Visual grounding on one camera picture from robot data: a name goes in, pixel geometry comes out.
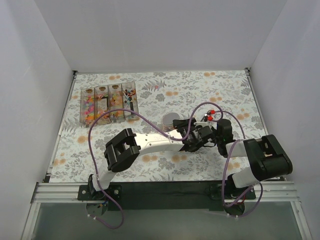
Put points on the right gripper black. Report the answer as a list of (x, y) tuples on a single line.
[(224, 135)]

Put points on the clear compartment candy box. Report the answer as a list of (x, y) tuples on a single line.
[(97, 100)]

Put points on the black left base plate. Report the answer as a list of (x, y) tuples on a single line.
[(88, 193)]

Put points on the floral table mat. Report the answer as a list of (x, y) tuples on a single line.
[(158, 94)]

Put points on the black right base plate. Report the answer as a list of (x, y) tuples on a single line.
[(215, 194)]

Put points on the round metal jar lid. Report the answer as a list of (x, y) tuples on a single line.
[(168, 118)]

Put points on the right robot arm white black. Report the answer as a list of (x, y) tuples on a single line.
[(266, 157)]

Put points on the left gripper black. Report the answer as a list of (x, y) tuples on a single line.
[(191, 141)]

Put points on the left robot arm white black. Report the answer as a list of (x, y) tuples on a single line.
[(123, 149)]

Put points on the aluminium frame rail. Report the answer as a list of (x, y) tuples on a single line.
[(273, 191)]

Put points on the clear glass jar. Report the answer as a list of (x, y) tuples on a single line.
[(167, 126)]

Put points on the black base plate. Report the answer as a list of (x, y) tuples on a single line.
[(215, 194), (88, 193)]

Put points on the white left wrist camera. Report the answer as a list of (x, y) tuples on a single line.
[(206, 120)]

